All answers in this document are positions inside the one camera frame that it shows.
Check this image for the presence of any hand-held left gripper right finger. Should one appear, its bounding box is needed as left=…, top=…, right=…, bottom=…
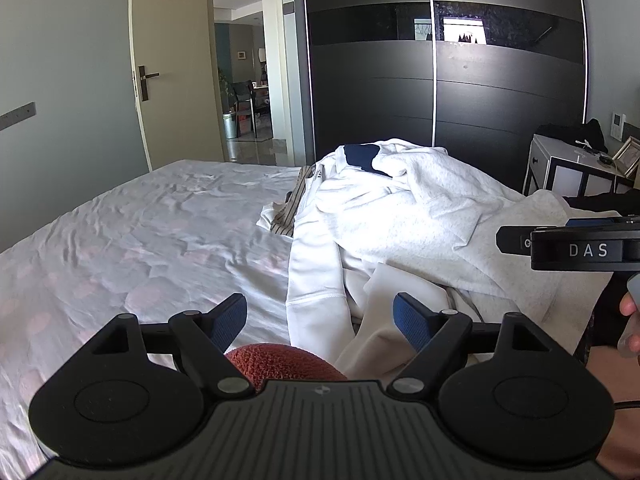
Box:
left=385, top=292, right=556, bottom=401

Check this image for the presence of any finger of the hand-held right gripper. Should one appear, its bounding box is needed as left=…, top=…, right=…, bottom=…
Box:
left=496, top=225, right=535, bottom=257
left=566, top=217, right=622, bottom=230

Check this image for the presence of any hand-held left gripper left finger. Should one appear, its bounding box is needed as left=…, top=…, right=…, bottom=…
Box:
left=87, top=292, right=256, bottom=401

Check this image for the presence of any white jacket with navy lining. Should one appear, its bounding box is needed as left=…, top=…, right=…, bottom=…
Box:
left=286, top=142, right=521, bottom=377

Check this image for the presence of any person's right hand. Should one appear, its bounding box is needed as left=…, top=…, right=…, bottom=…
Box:
left=617, top=272, right=640, bottom=358

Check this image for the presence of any white nightstand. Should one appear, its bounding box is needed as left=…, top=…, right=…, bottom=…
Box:
left=522, top=133, right=637, bottom=199

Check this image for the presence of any red-orange knitted object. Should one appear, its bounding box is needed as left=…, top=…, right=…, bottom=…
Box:
left=225, top=344, right=348, bottom=394

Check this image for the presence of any black cloth on nightstand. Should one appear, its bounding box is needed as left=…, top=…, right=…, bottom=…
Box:
left=536, top=118, right=609, bottom=156

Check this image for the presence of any striped cloth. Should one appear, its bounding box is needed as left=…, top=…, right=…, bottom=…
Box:
left=257, top=167, right=313, bottom=237

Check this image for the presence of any black sliding wardrobe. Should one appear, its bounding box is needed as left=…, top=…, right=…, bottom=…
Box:
left=292, top=0, right=590, bottom=197

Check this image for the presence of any dark chair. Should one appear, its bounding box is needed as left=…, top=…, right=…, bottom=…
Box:
left=232, top=80, right=259, bottom=137

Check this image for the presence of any potted plant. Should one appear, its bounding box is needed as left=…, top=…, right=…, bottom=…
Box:
left=218, top=70, right=236, bottom=113

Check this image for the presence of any beige door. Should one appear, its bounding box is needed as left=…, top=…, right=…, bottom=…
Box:
left=128, top=0, right=224, bottom=172

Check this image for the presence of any picture frame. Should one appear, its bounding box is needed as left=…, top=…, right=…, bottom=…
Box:
left=613, top=136, right=640, bottom=177

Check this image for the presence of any dark door handle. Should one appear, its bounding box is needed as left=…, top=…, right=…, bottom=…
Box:
left=136, top=65, right=161, bottom=104

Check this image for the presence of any grey metal wall plate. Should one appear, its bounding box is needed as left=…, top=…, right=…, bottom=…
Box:
left=0, top=102, right=37, bottom=132

